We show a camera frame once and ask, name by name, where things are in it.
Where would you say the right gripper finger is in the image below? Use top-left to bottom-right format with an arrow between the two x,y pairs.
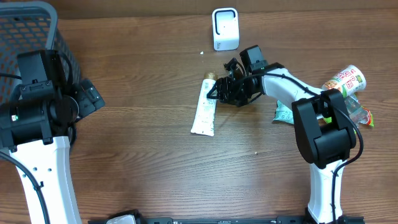
224,58 -> 246,78
206,82 -> 222,100

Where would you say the white tube with gold cap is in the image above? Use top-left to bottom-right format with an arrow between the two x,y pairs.
191,72 -> 217,136

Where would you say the teal snack packet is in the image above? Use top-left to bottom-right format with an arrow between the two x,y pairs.
273,101 -> 294,124

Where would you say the cup noodles container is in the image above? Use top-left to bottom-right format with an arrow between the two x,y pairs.
322,65 -> 366,98

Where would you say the green chip bag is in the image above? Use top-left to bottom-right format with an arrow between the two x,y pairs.
323,93 -> 374,128

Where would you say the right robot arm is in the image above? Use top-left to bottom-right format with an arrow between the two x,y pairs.
206,45 -> 364,223

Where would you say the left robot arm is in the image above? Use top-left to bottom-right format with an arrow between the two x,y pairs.
1,50 -> 105,223

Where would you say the white barcode scanner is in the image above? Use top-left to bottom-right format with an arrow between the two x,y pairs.
211,7 -> 240,51

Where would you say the grey plastic shopping basket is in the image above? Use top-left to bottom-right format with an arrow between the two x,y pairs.
1,1 -> 81,104

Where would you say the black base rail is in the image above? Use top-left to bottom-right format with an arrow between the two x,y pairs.
88,209 -> 365,224

